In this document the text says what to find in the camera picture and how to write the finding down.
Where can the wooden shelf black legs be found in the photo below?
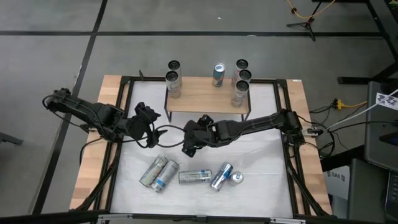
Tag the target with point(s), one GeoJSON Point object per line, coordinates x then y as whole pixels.
{"type": "Point", "coordinates": [202, 99]}

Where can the dark grey box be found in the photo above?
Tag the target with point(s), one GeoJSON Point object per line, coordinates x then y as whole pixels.
{"type": "Point", "coordinates": [367, 193]}

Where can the tall silver blue can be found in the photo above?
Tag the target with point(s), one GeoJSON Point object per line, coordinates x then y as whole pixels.
{"type": "Point", "coordinates": [221, 176]}

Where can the black screen device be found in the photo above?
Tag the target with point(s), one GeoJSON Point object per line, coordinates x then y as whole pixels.
{"type": "Point", "coordinates": [390, 138]}

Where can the grey equipment cabinet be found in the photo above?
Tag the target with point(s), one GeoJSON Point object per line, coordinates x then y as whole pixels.
{"type": "Point", "coordinates": [376, 146]}

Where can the Celsius can blue palm print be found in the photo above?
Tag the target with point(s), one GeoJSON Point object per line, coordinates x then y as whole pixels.
{"type": "Point", "coordinates": [164, 176]}
{"type": "Point", "coordinates": [195, 176]}

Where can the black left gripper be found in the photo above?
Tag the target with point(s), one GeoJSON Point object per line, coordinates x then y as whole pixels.
{"type": "Point", "coordinates": [138, 127]}

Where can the small silver can blue text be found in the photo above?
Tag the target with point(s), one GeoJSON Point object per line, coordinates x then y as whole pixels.
{"type": "Point", "coordinates": [236, 178]}

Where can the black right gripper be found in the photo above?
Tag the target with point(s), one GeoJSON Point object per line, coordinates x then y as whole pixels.
{"type": "Point", "coordinates": [205, 132]}

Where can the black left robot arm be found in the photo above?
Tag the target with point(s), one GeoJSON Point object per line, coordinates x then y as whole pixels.
{"type": "Point", "coordinates": [87, 112]}

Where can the white table cover sheet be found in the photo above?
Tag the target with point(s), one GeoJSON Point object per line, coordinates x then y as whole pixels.
{"type": "Point", "coordinates": [186, 202]}

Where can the white tag blue print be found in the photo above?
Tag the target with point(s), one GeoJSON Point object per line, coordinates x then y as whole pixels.
{"type": "Point", "coordinates": [387, 101]}

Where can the white labelled box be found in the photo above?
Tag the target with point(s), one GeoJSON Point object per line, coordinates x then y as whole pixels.
{"type": "Point", "coordinates": [337, 179]}

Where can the black tripod stand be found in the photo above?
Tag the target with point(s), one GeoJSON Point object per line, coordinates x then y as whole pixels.
{"type": "Point", "coordinates": [306, 23]}

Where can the black keypad device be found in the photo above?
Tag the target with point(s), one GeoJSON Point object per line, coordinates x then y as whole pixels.
{"type": "Point", "coordinates": [393, 193]}

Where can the black desk leg frame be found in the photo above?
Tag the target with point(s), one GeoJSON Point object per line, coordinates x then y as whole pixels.
{"type": "Point", "coordinates": [357, 80]}

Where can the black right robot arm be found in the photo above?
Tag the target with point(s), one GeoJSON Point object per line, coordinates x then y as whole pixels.
{"type": "Point", "coordinates": [258, 124]}

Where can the black aluminium table frame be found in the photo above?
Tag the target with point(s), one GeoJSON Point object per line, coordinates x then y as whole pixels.
{"type": "Point", "coordinates": [289, 186]}

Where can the Celsius can orange print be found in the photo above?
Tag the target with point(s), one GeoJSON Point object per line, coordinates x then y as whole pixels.
{"type": "Point", "coordinates": [174, 65]}
{"type": "Point", "coordinates": [153, 171]}
{"type": "Point", "coordinates": [173, 87]}

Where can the Celsius can red print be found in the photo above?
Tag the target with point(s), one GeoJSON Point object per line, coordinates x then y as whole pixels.
{"type": "Point", "coordinates": [239, 96]}
{"type": "Point", "coordinates": [245, 74]}
{"type": "Point", "coordinates": [242, 64]}

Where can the grey furniture foot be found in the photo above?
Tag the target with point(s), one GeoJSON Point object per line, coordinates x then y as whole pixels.
{"type": "Point", "coordinates": [11, 139]}

